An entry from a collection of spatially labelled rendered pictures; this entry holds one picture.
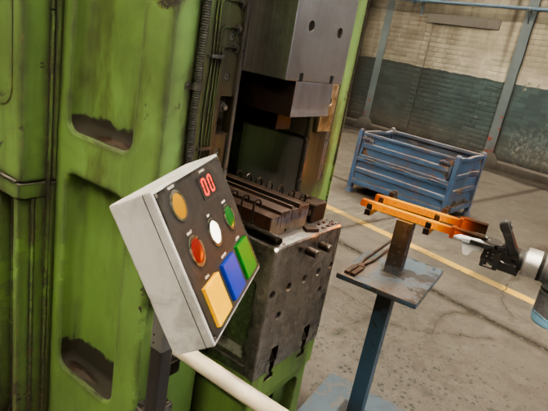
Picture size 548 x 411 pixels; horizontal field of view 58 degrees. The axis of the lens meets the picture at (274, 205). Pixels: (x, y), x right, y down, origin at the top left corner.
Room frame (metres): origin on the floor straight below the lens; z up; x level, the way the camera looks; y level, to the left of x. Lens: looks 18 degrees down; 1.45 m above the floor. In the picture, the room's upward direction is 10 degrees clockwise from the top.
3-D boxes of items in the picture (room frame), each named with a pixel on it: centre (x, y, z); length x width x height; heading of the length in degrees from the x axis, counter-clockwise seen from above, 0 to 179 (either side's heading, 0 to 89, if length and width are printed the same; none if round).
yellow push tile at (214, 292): (0.78, 0.07, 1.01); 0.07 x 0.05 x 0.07; 172
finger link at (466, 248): (1.50, -0.63, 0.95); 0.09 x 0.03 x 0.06; 75
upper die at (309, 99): (1.53, 0.12, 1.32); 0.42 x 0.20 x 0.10; 57
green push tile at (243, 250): (0.98, 0.04, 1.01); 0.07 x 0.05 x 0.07; 172
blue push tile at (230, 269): (0.88, 0.06, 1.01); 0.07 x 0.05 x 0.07; 172
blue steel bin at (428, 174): (5.42, -1.46, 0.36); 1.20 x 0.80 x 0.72; 51
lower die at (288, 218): (1.53, 0.12, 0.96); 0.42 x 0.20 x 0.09; 57
